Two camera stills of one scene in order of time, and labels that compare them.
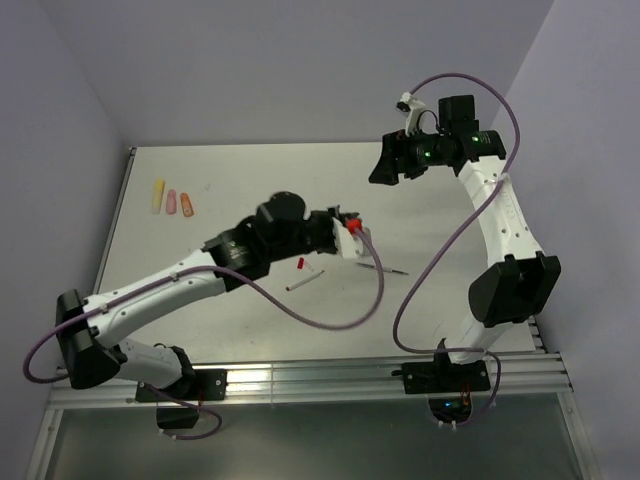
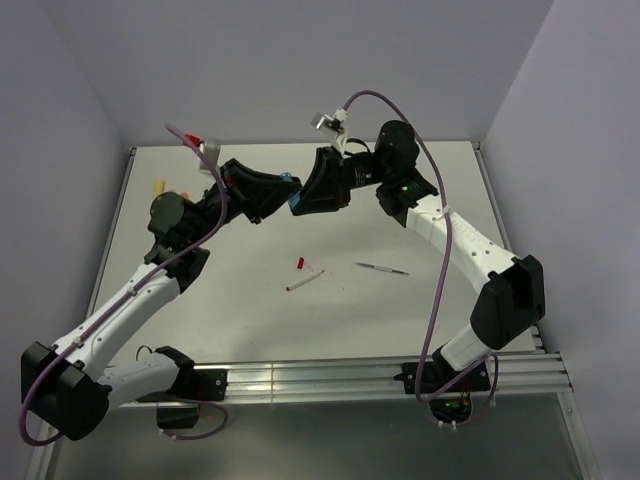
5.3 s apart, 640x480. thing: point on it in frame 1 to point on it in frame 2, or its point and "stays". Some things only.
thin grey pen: x=386 y=269 stays
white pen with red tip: x=288 y=288 stays
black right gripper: x=396 y=145 to x=329 y=183
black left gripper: x=326 y=216 to x=257 y=195
